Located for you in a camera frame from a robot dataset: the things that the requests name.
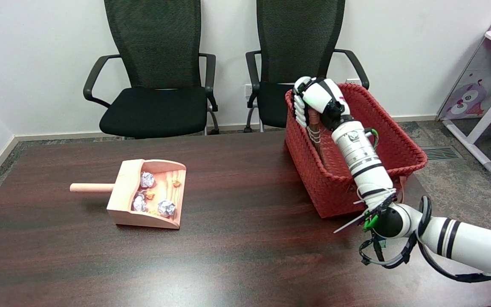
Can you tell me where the brown straw hand broom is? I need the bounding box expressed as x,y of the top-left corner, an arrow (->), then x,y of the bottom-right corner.
306,109 -> 332,168

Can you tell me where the floor vent grille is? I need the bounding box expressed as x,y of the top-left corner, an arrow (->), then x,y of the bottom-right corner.
420,146 -> 463,161

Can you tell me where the black mesh office chair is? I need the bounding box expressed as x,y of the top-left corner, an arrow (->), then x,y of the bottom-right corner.
244,0 -> 370,133
83,0 -> 220,139

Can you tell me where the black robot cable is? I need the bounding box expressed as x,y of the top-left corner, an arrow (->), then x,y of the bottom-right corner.
358,195 -> 491,283

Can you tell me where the red woven basket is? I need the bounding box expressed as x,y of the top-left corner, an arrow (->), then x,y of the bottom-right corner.
284,83 -> 428,219

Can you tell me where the white children's desk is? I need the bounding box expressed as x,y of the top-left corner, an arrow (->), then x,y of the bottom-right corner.
436,0 -> 491,173

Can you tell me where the wooden dustpan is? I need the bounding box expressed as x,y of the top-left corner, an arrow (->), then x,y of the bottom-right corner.
70,159 -> 187,230

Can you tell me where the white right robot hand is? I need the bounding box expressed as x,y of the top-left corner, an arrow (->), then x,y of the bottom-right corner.
292,77 -> 351,131

